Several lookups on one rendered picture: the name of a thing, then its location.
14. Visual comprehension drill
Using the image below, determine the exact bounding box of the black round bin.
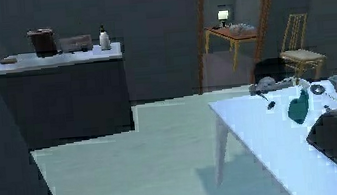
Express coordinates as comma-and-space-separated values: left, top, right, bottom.
252, 55, 298, 85

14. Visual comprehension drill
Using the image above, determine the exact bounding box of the grey round ring dish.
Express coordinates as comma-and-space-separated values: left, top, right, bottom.
308, 83, 327, 96

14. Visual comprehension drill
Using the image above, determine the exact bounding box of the brown door frame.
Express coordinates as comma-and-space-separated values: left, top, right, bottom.
191, 0, 284, 95

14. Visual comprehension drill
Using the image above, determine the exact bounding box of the brown pot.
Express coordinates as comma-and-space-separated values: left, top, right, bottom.
26, 26, 62, 59

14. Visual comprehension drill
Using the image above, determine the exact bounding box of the grey lump on orange table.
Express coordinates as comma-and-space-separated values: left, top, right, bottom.
227, 20, 258, 37

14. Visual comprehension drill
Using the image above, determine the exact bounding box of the small brown flat block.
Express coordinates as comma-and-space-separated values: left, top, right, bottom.
0, 55, 18, 66

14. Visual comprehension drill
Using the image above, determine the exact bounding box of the small white table lamp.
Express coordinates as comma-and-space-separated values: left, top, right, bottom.
215, 4, 232, 29

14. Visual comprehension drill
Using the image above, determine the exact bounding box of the white table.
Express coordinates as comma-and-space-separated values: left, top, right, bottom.
207, 77, 337, 195

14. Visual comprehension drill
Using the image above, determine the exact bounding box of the black spoon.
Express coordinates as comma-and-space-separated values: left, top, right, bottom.
255, 89, 278, 112

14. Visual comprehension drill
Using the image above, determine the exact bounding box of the grey toaster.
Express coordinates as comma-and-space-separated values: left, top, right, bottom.
58, 33, 95, 55

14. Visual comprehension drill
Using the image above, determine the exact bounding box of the thin grey utensil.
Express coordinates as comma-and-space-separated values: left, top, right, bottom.
322, 92, 337, 113

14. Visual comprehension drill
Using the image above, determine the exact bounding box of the white bottle with black cap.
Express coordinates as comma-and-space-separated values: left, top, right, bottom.
98, 23, 113, 52

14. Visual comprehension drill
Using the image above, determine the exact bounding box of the yellow chair with pale seat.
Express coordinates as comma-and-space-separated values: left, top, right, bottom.
275, 10, 330, 84

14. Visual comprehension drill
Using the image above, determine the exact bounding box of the teal spray bottle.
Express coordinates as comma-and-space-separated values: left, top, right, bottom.
284, 78, 314, 126

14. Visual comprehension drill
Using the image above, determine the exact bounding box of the grey lumpy object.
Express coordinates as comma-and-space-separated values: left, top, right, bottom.
247, 73, 300, 97

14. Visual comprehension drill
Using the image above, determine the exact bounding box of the dark cabinet with white top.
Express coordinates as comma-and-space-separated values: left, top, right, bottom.
0, 41, 137, 153

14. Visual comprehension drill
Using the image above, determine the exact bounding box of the orange table with yellow legs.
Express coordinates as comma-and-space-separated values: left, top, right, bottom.
202, 22, 262, 74

